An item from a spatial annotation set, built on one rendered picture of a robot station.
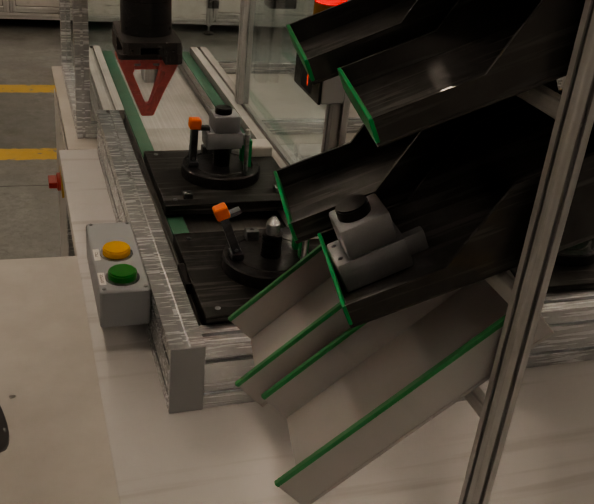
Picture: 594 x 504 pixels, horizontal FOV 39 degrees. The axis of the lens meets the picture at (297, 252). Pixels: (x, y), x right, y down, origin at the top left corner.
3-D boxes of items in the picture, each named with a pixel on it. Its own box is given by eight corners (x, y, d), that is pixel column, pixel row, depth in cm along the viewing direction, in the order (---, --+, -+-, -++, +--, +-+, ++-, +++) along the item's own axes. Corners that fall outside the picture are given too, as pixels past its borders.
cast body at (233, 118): (206, 150, 144) (208, 111, 141) (201, 141, 148) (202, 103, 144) (253, 149, 147) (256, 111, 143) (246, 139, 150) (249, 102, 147)
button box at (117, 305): (100, 329, 115) (99, 291, 112) (86, 256, 132) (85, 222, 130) (150, 324, 117) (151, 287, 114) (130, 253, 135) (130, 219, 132)
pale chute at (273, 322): (262, 408, 90) (234, 385, 88) (252, 339, 101) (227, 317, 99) (472, 251, 84) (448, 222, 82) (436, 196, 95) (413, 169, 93)
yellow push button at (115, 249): (104, 266, 120) (104, 254, 119) (101, 252, 123) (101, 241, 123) (132, 264, 121) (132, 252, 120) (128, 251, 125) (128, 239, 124)
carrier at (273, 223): (205, 330, 108) (209, 246, 102) (172, 244, 128) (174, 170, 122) (375, 314, 116) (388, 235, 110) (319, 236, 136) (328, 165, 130)
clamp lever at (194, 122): (188, 161, 145) (190, 120, 142) (185, 157, 147) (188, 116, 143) (208, 161, 146) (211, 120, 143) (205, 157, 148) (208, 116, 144)
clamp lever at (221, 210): (231, 256, 117) (214, 212, 113) (228, 249, 119) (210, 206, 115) (254, 246, 118) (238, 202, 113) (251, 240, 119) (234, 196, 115)
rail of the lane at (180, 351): (168, 414, 107) (170, 344, 102) (97, 154, 180) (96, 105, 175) (210, 408, 108) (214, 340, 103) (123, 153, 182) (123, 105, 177)
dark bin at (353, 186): (296, 244, 81) (269, 180, 77) (280, 189, 92) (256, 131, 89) (568, 141, 80) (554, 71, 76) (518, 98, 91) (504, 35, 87)
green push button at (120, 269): (109, 290, 114) (109, 278, 113) (106, 276, 118) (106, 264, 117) (138, 288, 116) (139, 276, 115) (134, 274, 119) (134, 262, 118)
